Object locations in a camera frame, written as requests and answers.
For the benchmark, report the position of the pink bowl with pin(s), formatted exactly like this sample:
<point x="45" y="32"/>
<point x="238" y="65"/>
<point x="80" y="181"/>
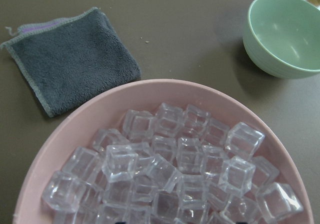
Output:
<point x="107" y="110"/>

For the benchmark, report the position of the green bowl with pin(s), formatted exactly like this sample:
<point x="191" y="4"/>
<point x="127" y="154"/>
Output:
<point x="282" y="37"/>

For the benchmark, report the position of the grey microfibre cloth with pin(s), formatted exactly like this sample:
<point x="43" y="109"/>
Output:
<point x="68" y="61"/>

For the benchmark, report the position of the clear ice cubes heap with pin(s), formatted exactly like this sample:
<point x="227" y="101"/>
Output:
<point x="174" y="166"/>

